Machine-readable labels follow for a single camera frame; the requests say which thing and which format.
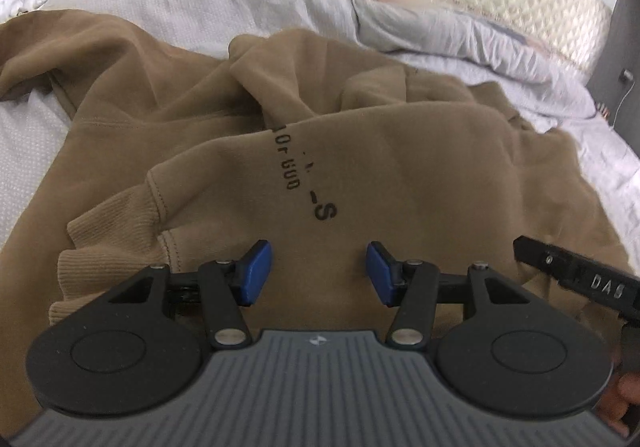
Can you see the white cloth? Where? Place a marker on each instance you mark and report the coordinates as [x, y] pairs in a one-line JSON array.
[[20, 2]]

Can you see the light grey bedsheet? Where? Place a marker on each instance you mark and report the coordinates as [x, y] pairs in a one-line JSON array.
[[225, 2]]

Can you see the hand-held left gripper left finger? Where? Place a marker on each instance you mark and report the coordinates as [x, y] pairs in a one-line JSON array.
[[255, 272]]

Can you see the brown hoodie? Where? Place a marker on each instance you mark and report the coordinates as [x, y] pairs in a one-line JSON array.
[[400, 157]]

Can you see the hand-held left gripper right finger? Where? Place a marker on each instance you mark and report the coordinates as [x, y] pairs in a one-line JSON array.
[[381, 274]]

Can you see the person's right hand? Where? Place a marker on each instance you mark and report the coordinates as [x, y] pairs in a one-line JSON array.
[[622, 397]]

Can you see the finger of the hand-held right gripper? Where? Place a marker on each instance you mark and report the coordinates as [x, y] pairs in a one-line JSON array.
[[537, 253]]

